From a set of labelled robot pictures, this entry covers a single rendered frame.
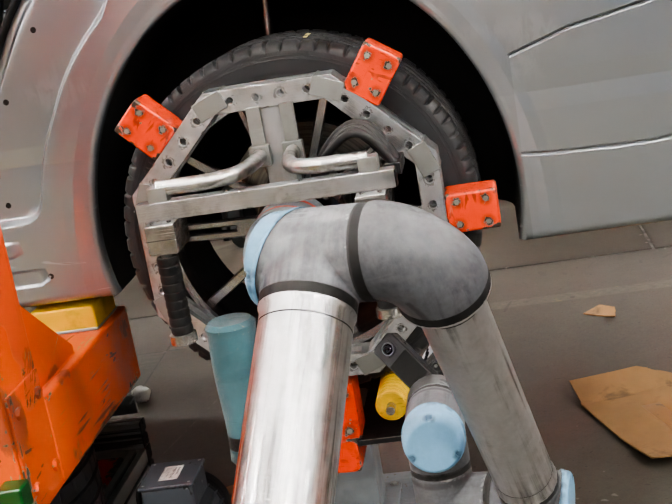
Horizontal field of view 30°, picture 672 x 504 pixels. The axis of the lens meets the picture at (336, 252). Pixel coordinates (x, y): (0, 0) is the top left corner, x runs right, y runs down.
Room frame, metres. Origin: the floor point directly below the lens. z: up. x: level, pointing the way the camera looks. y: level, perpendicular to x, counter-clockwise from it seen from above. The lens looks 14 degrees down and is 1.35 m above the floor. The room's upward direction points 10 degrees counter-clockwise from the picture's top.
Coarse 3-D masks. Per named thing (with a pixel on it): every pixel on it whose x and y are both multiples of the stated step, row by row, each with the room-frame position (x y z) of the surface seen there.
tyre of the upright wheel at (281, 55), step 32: (288, 32) 2.38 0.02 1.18; (320, 32) 2.36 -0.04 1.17; (224, 64) 2.23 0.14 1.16; (256, 64) 2.22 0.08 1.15; (288, 64) 2.21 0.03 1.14; (320, 64) 2.20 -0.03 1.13; (352, 64) 2.19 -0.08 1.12; (192, 96) 2.24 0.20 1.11; (384, 96) 2.19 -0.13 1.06; (416, 96) 2.18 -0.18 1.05; (416, 128) 2.18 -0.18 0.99; (448, 128) 2.18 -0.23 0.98; (448, 160) 2.17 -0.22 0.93; (128, 192) 2.26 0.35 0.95; (128, 224) 2.26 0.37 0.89
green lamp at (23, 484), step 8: (16, 480) 1.71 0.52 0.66; (24, 480) 1.71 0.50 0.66; (0, 488) 1.69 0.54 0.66; (8, 488) 1.69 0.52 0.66; (16, 488) 1.68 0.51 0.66; (24, 488) 1.69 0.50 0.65; (0, 496) 1.68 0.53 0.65; (8, 496) 1.68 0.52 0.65; (16, 496) 1.68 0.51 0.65; (24, 496) 1.68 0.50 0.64; (32, 496) 1.71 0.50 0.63
